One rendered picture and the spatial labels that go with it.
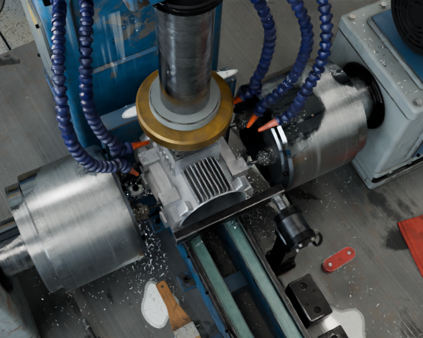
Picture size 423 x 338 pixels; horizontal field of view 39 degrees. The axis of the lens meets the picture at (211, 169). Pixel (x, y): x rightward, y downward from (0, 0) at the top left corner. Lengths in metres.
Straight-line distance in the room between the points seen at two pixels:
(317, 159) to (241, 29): 0.66
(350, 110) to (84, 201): 0.56
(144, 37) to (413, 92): 0.56
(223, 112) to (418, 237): 0.67
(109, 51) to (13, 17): 1.20
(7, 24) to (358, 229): 1.49
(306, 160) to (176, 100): 0.33
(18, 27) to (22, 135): 0.80
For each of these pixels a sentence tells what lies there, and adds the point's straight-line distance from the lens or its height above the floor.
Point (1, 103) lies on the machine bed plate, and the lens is 1.71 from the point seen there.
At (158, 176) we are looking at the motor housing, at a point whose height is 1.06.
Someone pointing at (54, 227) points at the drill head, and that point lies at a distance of 1.11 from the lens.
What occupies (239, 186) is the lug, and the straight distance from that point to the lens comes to 1.20.
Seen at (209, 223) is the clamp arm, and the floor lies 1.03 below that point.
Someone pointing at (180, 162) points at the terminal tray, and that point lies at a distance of 1.17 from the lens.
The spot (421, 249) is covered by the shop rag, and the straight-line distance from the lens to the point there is 1.55.
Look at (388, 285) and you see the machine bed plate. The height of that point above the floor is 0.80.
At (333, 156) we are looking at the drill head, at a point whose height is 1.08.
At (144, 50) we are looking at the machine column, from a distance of 1.27.
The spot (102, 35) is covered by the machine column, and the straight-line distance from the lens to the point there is 1.18.
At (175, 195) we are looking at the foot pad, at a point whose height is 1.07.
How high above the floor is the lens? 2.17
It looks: 63 degrees down
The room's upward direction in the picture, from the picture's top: 5 degrees clockwise
